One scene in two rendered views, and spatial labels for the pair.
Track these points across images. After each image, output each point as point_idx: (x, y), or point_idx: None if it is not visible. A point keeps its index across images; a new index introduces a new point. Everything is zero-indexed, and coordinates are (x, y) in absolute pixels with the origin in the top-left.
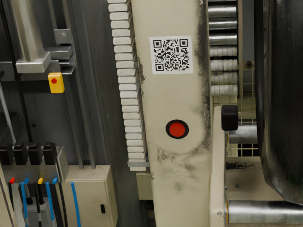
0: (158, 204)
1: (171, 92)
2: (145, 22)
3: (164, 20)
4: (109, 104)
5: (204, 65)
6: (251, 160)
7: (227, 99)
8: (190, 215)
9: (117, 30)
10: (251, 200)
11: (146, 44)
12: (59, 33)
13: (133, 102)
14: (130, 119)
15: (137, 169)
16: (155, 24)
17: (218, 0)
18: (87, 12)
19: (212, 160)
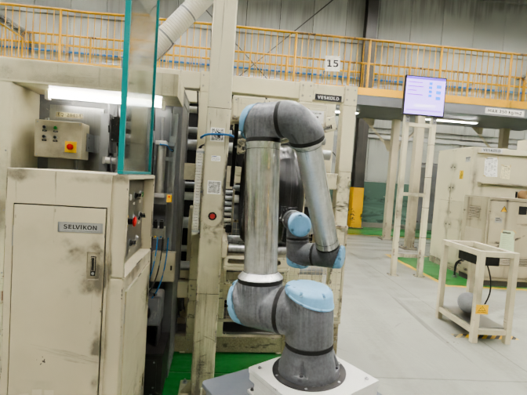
0: (201, 249)
1: (212, 201)
2: (207, 175)
3: (213, 175)
4: (177, 230)
5: (224, 192)
6: None
7: None
8: (212, 255)
9: (197, 177)
10: (234, 259)
11: (206, 183)
12: (169, 188)
13: (198, 204)
14: (195, 211)
15: (194, 233)
16: (210, 175)
17: (226, 193)
18: (179, 185)
19: (223, 230)
